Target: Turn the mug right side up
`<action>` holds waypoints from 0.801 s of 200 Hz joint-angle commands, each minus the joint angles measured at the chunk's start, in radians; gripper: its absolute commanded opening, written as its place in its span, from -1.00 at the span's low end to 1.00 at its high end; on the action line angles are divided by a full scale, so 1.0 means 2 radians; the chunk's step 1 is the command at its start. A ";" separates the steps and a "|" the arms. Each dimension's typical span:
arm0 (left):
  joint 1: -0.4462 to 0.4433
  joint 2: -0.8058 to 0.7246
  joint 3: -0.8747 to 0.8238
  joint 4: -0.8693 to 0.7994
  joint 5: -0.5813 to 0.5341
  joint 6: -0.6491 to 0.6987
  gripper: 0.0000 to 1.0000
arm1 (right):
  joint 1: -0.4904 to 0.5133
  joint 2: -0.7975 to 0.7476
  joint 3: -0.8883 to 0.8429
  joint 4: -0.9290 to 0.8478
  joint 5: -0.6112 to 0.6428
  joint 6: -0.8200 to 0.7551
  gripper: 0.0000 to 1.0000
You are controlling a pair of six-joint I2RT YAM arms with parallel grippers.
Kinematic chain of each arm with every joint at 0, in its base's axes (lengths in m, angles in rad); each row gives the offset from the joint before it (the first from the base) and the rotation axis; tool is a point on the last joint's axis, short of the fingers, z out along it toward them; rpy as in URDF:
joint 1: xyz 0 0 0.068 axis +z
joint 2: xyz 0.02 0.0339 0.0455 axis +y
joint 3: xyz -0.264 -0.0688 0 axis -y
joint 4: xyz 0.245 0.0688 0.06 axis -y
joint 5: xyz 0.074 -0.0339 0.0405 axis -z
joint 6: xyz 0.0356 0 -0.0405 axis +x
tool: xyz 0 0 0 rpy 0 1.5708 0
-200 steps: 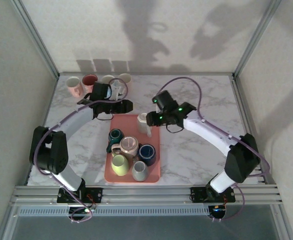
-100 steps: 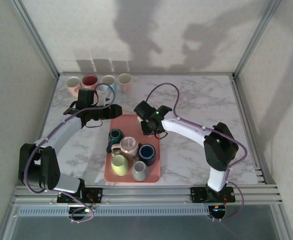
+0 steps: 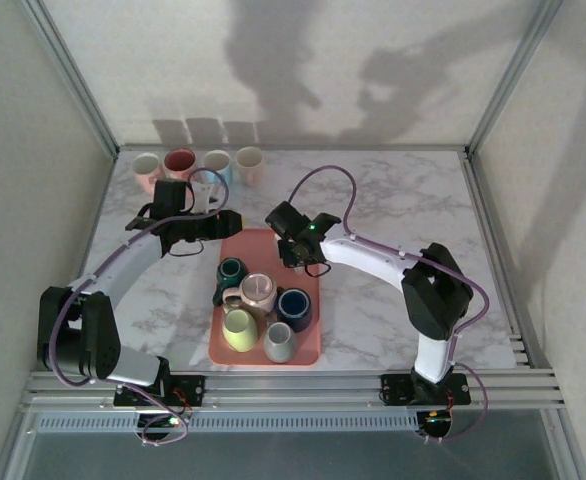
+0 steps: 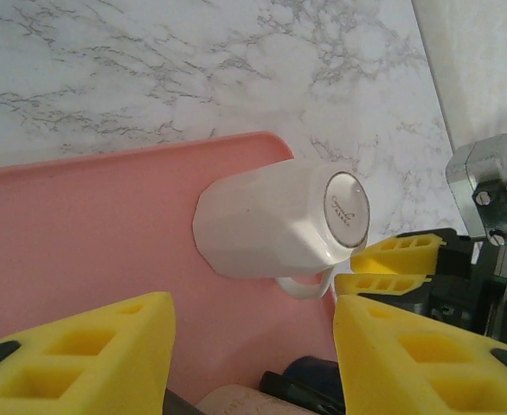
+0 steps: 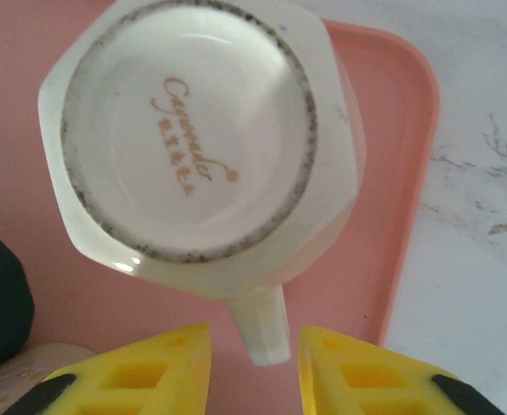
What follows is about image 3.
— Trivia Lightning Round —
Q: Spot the pale pink round mug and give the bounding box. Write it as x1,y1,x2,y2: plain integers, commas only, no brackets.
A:
221,271,279,319

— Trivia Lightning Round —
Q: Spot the light blue mug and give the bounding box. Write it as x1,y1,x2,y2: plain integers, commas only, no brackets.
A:
202,149,235,185

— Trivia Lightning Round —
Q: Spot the cream beige mug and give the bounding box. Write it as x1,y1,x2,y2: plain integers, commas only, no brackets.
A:
234,145,266,186

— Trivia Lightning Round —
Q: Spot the pink ghost print mug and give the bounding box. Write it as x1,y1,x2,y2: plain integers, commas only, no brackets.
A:
163,148,197,184

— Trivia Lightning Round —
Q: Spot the pink faceted mug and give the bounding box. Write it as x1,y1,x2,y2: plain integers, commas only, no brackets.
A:
131,152,167,195

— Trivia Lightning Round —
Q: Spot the grey mug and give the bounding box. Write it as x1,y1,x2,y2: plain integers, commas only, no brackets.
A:
263,320,298,364

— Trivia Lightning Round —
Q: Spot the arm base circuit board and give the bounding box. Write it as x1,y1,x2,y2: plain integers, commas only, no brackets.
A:
417,409,455,440
135,410,190,447

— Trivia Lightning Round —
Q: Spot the dark green mug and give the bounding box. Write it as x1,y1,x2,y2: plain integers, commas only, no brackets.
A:
211,257,249,307

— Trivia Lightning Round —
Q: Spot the navy blue mug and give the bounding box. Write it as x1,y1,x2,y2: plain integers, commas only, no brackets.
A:
274,286,314,332

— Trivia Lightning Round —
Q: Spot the light green mug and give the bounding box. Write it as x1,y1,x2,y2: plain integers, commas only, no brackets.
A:
221,307,262,353

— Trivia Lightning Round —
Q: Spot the pink plastic tray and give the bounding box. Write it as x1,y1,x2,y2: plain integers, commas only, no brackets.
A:
207,228,322,366

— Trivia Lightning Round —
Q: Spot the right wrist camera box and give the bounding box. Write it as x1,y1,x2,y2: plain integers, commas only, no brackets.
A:
265,200,309,241

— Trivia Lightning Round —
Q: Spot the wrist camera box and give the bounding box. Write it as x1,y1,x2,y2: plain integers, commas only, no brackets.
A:
152,178,217,220
265,200,309,241

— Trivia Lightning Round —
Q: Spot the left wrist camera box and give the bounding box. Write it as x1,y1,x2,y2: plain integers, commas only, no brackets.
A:
152,178,217,220

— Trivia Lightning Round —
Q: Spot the thin aluminium table rail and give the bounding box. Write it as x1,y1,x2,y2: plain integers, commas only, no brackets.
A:
116,143,470,153

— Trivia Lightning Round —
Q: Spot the aluminium table side rail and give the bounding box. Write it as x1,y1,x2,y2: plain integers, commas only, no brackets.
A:
460,149,557,372
47,149,120,372

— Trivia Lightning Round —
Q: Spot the wide aluminium frame rail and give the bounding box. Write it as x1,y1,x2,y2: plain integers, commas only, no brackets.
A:
20,368,567,412

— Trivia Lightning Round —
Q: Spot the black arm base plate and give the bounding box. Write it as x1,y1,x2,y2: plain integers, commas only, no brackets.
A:
380,372,473,407
112,373,208,408

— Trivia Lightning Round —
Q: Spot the slotted grey cable duct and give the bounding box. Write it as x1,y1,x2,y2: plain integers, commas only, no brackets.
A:
36,412,420,434

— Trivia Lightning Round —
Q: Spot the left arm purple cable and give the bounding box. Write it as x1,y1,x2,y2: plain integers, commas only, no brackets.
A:
37,167,232,447

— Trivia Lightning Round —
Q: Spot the aluminium frame post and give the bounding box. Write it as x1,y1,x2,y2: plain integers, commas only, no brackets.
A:
465,0,565,160
20,0,122,160

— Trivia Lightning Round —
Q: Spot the aluminium frame leg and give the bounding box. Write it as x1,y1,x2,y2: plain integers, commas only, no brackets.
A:
542,409,586,480
0,399,42,480

